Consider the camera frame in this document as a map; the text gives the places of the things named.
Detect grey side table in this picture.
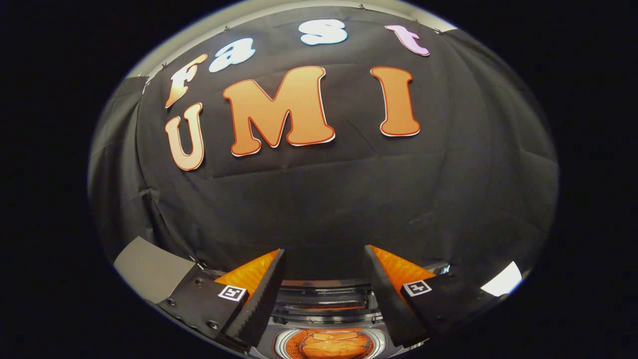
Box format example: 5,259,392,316
113,236,206,305

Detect dark grey washing machine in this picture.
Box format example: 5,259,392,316
248,277,405,359

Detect dark washing machine lid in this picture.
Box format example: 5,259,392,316
277,279,379,326

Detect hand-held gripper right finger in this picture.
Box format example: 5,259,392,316
364,244,503,349

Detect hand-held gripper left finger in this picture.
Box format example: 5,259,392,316
159,248,289,353

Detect white table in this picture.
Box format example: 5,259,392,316
480,260,523,298

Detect yellow orange shirt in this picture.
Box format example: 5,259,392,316
299,330,374,359

